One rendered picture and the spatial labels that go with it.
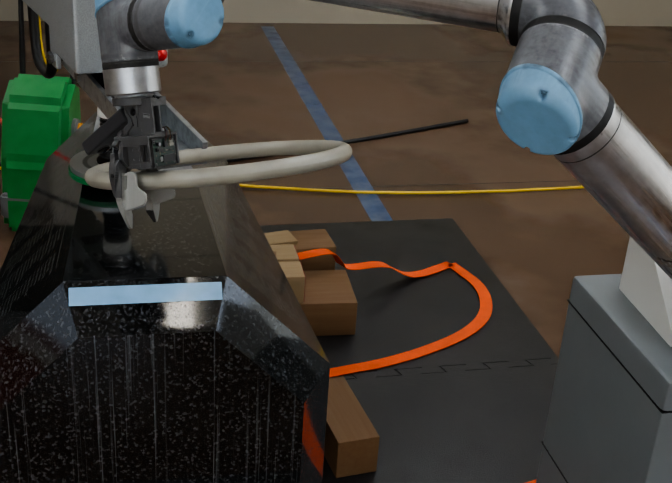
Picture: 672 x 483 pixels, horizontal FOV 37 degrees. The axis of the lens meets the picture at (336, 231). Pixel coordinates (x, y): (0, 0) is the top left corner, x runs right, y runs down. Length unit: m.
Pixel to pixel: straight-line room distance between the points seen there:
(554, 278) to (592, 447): 1.95
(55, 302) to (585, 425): 1.09
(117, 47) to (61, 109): 2.41
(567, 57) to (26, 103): 2.97
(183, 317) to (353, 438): 0.85
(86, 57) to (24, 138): 1.75
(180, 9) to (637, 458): 1.13
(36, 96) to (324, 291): 1.40
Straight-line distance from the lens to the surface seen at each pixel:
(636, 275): 2.03
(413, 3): 1.49
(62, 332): 2.06
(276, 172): 1.65
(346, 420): 2.81
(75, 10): 2.30
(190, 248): 2.19
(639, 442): 1.94
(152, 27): 1.57
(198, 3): 1.54
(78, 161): 2.54
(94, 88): 2.39
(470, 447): 2.97
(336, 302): 3.35
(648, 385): 1.89
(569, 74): 1.34
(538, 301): 3.81
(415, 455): 2.91
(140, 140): 1.63
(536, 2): 1.43
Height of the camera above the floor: 1.78
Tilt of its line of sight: 25 degrees down
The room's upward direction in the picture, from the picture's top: 4 degrees clockwise
